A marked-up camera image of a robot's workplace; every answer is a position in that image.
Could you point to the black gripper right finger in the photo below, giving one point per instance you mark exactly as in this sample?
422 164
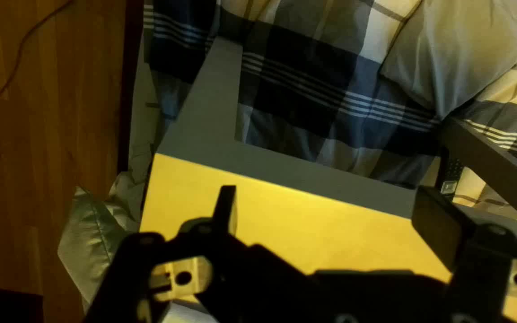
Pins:
444 230

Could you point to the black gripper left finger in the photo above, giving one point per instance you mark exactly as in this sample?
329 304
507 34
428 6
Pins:
225 208

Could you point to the white fabric at bed edge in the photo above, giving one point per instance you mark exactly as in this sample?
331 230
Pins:
90 239

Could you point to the wooden side table white legs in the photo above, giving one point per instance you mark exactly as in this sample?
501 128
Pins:
331 239

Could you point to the plaid checkered comforter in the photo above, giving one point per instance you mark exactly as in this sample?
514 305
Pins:
306 77

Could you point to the white cloth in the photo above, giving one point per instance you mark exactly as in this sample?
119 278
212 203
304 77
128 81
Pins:
449 54

